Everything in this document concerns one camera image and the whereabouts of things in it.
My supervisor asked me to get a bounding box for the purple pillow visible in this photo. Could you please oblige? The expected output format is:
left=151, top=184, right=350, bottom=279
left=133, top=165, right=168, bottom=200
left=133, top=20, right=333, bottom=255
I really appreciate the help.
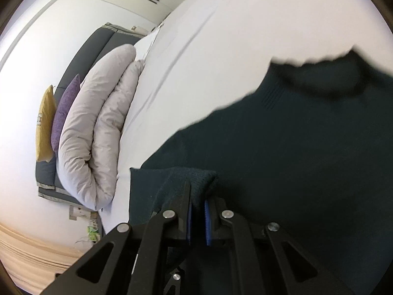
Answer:
left=51, top=74, right=81, bottom=152

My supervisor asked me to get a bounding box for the dark green knit sweater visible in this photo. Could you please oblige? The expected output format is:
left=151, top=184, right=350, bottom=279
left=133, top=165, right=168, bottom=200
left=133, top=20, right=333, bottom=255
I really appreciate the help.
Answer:
left=129, top=51, right=392, bottom=294

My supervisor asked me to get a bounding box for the yellow pillow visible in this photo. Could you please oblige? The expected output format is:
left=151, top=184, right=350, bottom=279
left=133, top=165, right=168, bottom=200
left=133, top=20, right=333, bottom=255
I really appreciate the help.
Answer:
left=35, top=85, right=57, bottom=162

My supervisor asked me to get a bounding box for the dark grey headboard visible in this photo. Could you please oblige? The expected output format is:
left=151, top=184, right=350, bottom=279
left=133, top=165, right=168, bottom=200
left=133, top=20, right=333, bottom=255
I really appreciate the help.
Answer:
left=35, top=23, right=142, bottom=207

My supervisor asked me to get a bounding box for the grey folded duvet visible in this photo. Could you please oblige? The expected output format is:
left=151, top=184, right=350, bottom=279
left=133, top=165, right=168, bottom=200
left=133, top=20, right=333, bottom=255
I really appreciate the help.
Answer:
left=57, top=44, right=144, bottom=211

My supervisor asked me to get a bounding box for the white bed mattress sheet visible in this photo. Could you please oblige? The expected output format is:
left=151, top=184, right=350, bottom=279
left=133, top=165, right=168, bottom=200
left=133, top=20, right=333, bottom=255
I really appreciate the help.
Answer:
left=99, top=0, right=392, bottom=231

